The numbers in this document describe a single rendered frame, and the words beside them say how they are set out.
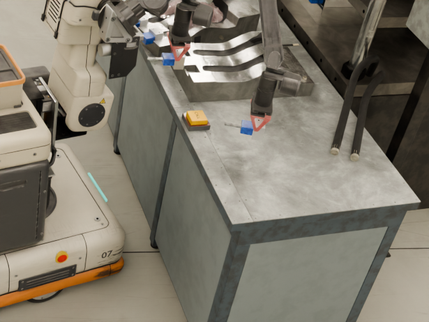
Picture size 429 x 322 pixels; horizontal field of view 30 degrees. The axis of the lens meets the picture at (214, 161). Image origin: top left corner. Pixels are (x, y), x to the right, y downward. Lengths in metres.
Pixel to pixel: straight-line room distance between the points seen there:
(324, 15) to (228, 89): 0.86
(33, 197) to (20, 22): 2.16
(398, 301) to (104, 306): 1.27
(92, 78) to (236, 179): 0.62
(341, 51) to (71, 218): 1.35
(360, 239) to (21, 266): 1.21
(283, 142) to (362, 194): 0.34
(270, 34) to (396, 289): 1.53
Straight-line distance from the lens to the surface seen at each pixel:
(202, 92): 2.91
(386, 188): 2.80
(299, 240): 2.69
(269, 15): 2.56
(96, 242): 3.08
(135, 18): 2.56
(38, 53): 4.56
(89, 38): 2.75
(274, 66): 2.51
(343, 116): 2.95
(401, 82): 3.45
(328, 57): 3.45
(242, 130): 2.63
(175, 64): 2.88
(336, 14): 3.69
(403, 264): 3.78
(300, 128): 2.94
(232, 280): 2.70
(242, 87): 2.97
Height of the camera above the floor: 2.45
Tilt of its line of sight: 38 degrees down
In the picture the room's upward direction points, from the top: 14 degrees clockwise
